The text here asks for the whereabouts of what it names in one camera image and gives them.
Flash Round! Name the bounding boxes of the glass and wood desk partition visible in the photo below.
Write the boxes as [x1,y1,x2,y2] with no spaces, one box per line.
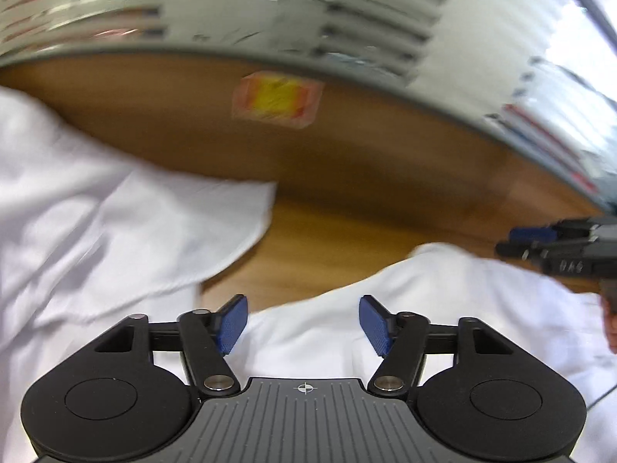
[0,0,617,215]

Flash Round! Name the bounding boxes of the white shirt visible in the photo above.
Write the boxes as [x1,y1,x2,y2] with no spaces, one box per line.
[0,89,617,463]

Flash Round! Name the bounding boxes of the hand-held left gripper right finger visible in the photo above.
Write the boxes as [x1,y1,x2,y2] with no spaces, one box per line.
[359,294,543,399]

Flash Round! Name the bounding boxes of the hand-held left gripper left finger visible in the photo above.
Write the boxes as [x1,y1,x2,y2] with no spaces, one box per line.
[72,293,250,396]

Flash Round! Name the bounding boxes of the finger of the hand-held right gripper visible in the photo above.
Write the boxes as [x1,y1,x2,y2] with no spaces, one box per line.
[509,219,596,246]
[496,237,591,264]

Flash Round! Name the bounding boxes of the red yellow sticker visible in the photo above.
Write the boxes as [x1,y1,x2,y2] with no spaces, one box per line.
[231,71,323,128]

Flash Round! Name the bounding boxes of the person's right hand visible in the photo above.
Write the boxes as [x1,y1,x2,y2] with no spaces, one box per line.
[599,293,617,354]

